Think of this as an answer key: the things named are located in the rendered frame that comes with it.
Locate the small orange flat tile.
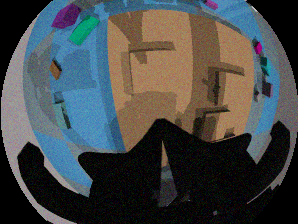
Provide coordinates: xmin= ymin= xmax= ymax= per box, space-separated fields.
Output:
xmin=49 ymin=60 xmax=61 ymax=80

